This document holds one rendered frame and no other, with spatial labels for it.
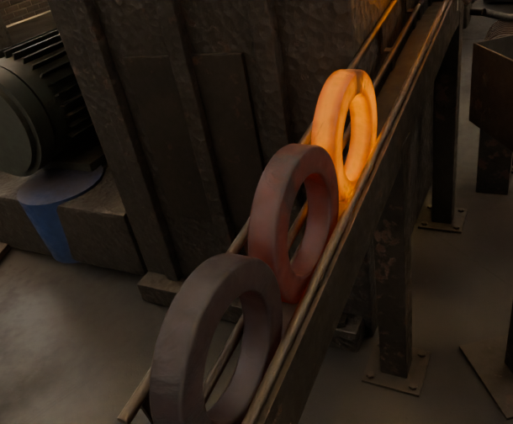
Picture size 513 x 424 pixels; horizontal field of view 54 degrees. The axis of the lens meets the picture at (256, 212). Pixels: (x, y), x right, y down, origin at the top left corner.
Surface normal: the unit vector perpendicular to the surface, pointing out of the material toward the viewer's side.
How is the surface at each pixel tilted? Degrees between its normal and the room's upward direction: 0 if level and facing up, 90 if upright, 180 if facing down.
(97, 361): 0
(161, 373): 52
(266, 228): 59
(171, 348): 41
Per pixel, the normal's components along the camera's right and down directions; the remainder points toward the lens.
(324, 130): -0.48, 0.05
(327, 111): -0.44, -0.24
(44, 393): -0.17, -0.83
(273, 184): -0.37, -0.47
